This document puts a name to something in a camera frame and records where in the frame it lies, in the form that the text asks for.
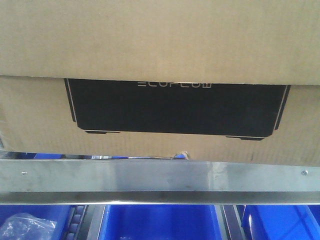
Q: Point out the brown EcoFlow cardboard box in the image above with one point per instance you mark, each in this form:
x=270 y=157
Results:
x=217 y=80

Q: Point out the blue bin behind box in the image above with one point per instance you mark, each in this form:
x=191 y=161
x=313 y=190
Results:
x=55 y=156

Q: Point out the blue bin lower middle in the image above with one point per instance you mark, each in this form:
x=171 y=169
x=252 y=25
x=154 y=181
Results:
x=160 y=222

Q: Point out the right roller track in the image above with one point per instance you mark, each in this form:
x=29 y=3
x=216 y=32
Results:
x=229 y=221

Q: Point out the roller track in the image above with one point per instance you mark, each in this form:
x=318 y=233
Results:
x=229 y=221
x=85 y=222

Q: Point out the left roller track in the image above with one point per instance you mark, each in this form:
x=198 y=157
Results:
x=85 y=222

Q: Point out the blue bin lower left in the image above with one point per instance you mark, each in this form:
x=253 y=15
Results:
x=57 y=213

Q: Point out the blue bin lower right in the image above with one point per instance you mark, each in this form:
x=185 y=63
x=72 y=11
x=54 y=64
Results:
x=280 y=222

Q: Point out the clear plastic bag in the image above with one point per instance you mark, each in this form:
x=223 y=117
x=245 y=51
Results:
x=24 y=226

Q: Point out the steel shelf front rail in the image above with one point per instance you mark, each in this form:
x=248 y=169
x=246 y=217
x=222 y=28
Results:
x=155 y=181

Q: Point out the right rail screw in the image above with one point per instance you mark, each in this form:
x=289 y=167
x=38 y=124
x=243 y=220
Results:
x=304 y=172

